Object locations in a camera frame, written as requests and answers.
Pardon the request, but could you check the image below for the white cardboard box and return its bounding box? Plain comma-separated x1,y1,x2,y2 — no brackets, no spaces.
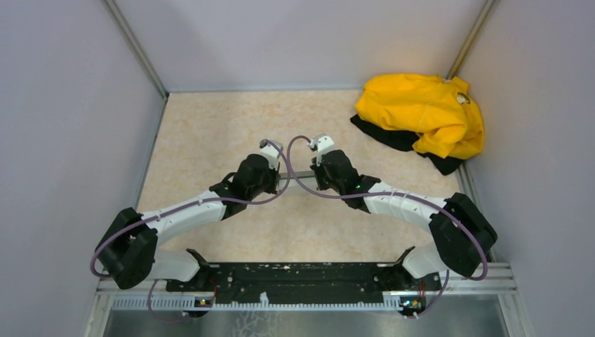
276,170,321,197

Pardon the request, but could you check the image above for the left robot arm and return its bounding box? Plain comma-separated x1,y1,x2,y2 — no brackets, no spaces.
90,150,286,291

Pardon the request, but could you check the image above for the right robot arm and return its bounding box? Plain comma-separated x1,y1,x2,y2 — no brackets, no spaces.
310,150,497,289

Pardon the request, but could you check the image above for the black garment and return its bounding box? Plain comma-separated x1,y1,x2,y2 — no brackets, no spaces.
349,114,464,176

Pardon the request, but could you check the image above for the yellow garment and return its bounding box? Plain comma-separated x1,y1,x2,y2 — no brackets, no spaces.
355,73,486,160

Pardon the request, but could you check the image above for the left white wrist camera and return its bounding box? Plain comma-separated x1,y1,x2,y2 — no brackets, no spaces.
259,139,283,171

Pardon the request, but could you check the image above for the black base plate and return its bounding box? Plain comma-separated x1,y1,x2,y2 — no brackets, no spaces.
166,262,441,305

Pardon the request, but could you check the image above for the aluminium frame rail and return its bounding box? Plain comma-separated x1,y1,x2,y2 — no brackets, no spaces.
97,263,518,312

